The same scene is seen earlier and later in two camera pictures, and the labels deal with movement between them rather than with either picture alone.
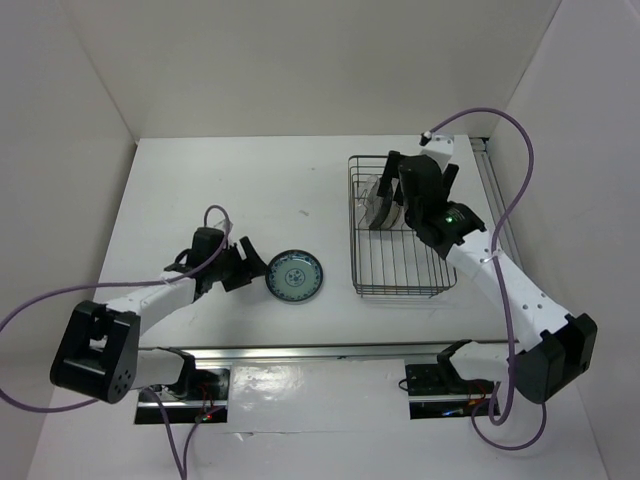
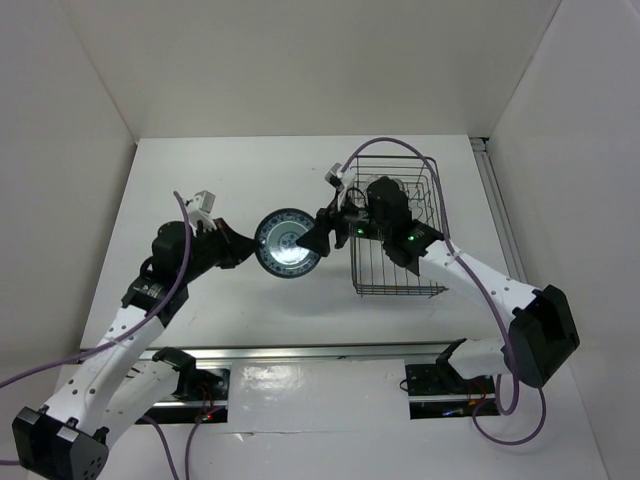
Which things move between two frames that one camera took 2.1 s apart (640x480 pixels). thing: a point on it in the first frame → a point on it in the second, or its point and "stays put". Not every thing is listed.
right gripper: [390, 171] → [317, 238]
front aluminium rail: [481, 351] stays put
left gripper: [246, 267] → [236, 247]
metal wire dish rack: [390, 260] stays put
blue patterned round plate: [294, 275] → [279, 252]
